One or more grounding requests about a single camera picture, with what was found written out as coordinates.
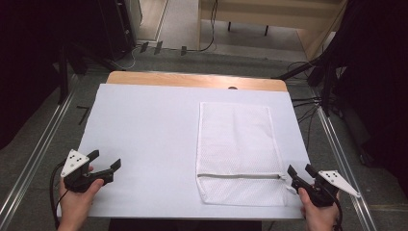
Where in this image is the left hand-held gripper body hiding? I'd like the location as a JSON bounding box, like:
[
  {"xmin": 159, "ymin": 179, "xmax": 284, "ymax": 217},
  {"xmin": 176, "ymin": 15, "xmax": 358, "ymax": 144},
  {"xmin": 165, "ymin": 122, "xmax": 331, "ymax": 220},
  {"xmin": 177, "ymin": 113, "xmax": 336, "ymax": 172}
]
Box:
[{"xmin": 60, "ymin": 149, "xmax": 105, "ymax": 193}]

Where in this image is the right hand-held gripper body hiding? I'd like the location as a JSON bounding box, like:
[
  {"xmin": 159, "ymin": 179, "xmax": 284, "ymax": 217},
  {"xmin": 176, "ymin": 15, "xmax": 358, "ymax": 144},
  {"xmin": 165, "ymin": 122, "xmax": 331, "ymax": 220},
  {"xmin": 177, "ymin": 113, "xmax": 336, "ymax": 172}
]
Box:
[{"xmin": 306, "ymin": 169, "xmax": 362, "ymax": 208}]

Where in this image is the white mesh laundry bag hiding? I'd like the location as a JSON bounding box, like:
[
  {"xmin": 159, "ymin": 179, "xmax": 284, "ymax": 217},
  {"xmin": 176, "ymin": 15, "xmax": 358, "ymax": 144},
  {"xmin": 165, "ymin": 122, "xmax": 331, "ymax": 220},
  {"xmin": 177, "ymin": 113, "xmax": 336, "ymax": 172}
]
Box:
[{"xmin": 195, "ymin": 101, "xmax": 289, "ymax": 207}]

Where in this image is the person's right hand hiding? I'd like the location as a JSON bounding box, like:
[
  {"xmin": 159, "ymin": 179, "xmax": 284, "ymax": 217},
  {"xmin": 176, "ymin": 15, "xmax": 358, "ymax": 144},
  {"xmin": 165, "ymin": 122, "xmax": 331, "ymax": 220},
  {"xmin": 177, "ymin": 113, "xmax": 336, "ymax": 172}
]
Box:
[{"xmin": 297, "ymin": 187, "xmax": 342, "ymax": 231}]

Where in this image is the person's left hand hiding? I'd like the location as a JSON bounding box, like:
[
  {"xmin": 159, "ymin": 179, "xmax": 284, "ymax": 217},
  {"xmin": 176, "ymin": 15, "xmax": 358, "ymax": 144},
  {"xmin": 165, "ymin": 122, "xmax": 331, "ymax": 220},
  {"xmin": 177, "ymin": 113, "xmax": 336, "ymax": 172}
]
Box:
[{"xmin": 57, "ymin": 165, "xmax": 105, "ymax": 231}]

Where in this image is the white table cover sheet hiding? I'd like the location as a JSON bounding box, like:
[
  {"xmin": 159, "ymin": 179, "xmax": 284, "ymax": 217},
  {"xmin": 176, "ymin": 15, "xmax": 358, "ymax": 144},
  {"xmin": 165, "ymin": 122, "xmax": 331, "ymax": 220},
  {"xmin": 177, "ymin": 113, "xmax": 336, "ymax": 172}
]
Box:
[{"xmin": 56, "ymin": 83, "xmax": 312, "ymax": 220}]

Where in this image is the black metal stand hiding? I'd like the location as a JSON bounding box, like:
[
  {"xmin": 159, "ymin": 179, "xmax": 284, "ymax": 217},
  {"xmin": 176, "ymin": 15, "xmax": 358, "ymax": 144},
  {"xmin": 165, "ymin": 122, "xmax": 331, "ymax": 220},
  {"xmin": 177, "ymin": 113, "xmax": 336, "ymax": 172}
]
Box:
[
  {"xmin": 271, "ymin": 52, "xmax": 345, "ymax": 118},
  {"xmin": 56, "ymin": 42, "xmax": 124, "ymax": 105}
]

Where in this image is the wooden table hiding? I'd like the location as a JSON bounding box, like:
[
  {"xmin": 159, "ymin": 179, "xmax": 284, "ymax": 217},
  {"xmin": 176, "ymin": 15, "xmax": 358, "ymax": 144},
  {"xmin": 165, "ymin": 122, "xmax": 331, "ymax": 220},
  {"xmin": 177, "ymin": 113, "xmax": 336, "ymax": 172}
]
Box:
[{"xmin": 105, "ymin": 70, "xmax": 289, "ymax": 93}]

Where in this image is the black cabinet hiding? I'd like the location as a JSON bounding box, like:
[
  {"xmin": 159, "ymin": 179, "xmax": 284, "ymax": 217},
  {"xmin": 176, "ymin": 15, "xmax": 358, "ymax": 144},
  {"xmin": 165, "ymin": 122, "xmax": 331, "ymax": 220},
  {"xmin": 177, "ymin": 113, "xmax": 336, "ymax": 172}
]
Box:
[{"xmin": 95, "ymin": 0, "xmax": 138, "ymax": 62}]

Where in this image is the light wooden bench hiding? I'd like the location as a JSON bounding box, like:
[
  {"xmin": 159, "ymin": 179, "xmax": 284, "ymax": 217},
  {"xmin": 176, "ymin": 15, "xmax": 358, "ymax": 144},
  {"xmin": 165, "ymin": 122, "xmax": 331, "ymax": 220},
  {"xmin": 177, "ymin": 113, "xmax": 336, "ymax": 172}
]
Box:
[{"xmin": 196, "ymin": 0, "xmax": 349, "ymax": 62}]

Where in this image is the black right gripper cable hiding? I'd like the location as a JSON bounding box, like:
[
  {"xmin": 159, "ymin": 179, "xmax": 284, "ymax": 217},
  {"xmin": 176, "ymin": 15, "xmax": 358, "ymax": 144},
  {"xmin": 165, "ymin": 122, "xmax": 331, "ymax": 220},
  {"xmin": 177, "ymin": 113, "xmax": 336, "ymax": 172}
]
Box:
[{"xmin": 321, "ymin": 184, "xmax": 344, "ymax": 231}]

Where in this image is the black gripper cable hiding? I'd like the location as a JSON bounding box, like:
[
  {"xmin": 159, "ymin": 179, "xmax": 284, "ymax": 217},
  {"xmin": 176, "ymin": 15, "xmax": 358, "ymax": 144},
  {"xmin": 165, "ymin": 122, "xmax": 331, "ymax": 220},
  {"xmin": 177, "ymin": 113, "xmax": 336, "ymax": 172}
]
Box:
[
  {"xmin": 321, "ymin": 184, "xmax": 344, "ymax": 231},
  {"xmin": 48, "ymin": 160, "xmax": 70, "ymax": 230}
]

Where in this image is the aluminium floor rail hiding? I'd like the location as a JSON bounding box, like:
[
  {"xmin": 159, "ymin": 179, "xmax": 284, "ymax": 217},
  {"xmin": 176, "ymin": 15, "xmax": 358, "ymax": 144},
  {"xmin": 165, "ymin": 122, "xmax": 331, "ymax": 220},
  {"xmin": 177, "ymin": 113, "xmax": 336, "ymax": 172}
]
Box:
[
  {"xmin": 309, "ymin": 88, "xmax": 378, "ymax": 231},
  {"xmin": 0, "ymin": 75, "xmax": 80, "ymax": 230}
]

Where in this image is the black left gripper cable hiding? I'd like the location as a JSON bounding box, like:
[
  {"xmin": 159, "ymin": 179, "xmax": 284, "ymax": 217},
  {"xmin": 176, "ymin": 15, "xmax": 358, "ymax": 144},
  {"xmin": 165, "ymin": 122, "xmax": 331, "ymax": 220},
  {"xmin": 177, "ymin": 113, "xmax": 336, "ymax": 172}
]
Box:
[{"xmin": 48, "ymin": 160, "xmax": 70, "ymax": 230}]

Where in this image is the black floor cables bundle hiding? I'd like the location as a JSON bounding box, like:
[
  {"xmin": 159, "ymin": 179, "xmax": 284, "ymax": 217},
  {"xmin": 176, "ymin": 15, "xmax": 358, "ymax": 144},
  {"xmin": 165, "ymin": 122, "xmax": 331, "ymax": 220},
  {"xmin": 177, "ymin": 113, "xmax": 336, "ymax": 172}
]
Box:
[{"xmin": 287, "ymin": 61, "xmax": 325, "ymax": 152}]

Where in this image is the white floor cable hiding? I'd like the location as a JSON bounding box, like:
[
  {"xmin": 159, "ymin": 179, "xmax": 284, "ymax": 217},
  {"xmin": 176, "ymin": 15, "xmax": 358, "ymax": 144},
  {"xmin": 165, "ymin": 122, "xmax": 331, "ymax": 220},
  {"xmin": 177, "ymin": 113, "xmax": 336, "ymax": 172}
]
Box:
[{"xmin": 116, "ymin": 44, "xmax": 143, "ymax": 71}]

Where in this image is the black hanging cable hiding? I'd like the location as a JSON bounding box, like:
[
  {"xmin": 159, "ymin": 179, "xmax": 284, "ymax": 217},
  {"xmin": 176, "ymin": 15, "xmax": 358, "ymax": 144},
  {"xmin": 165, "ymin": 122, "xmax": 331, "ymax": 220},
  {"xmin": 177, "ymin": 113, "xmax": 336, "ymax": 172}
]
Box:
[{"xmin": 187, "ymin": 0, "xmax": 219, "ymax": 53}]

